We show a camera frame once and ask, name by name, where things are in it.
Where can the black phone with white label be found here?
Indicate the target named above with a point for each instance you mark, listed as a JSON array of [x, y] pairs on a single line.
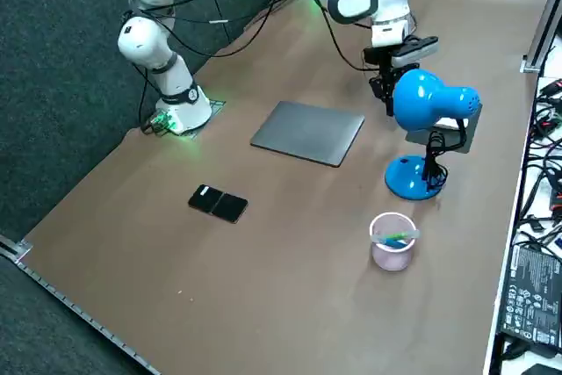
[[202, 199]]

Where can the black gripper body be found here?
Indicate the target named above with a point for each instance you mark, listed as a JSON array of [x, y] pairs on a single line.
[[377, 56]]

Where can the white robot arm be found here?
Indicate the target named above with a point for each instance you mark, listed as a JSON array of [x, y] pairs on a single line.
[[145, 41]]

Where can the aluminium edge rail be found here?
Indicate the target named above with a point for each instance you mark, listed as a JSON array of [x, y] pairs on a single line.
[[24, 252]]

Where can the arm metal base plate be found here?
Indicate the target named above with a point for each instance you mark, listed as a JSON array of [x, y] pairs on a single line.
[[217, 105]]

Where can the green pen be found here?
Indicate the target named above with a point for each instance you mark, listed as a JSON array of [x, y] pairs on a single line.
[[399, 235]]

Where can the black labelled power adapter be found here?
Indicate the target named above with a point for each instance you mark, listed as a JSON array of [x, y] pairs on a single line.
[[531, 300]]

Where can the pink mesh pen cup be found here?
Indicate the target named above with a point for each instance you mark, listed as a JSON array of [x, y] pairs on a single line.
[[391, 258]]

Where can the blue desk lamp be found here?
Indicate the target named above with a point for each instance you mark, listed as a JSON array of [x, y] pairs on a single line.
[[421, 94]]

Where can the blue pen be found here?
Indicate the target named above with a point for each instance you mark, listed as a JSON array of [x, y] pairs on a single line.
[[393, 243]]

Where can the grey laptop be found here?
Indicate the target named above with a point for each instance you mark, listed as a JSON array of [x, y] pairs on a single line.
[[307, 133]]

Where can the aluminium camera post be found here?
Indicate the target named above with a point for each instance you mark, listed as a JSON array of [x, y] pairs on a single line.
[[538, 50]]

